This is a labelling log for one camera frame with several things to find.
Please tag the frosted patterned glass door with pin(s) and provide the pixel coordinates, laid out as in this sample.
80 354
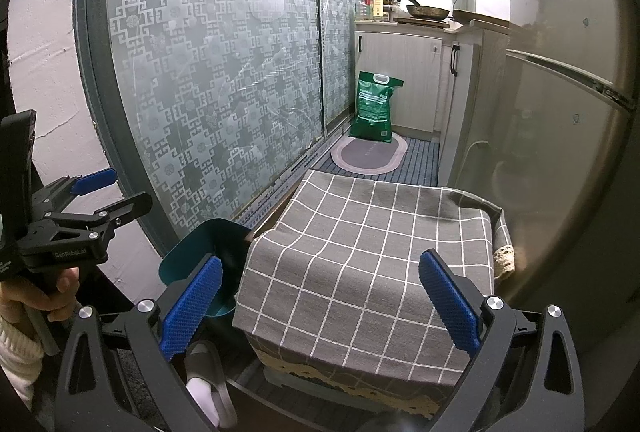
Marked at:
200 77
342 27

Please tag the grey checked tablecloth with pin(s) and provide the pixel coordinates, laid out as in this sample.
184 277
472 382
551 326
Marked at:
350 262

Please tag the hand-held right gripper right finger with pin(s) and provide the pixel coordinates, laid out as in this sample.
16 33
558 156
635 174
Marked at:
450 302

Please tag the green rice bag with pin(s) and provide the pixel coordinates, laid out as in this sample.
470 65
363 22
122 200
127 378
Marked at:
374 107

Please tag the silver refrigerator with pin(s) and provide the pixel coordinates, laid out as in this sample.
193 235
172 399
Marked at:
560 137

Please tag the metal frying pan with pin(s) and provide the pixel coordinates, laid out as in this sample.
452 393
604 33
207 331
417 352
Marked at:
427 11

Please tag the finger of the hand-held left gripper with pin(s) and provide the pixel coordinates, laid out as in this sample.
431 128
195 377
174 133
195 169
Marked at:
95 179
120 209

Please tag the oval grey floor mat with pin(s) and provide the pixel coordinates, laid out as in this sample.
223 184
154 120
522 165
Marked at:
367 155

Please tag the grey slipper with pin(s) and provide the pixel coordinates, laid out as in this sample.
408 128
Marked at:
212 357

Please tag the striped blue floor mat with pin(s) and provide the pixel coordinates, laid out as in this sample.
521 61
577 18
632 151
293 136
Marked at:
422 160

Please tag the dark wok pan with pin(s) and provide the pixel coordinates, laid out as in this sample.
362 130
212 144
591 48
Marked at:
467 16

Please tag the white side cabinet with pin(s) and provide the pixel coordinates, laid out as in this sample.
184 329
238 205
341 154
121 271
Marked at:
472 102

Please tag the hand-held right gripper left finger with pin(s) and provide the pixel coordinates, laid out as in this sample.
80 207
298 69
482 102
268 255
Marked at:
192 307

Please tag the person's left hand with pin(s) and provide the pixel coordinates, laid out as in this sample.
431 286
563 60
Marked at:
35 294

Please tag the white kitchen cabinet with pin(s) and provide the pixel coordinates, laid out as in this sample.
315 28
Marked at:
405 72

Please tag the teal plastic bin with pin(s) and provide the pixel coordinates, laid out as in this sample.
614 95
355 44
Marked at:
200 242

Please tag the wooden cutting board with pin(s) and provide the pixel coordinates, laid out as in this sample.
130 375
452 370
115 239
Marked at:
420 21

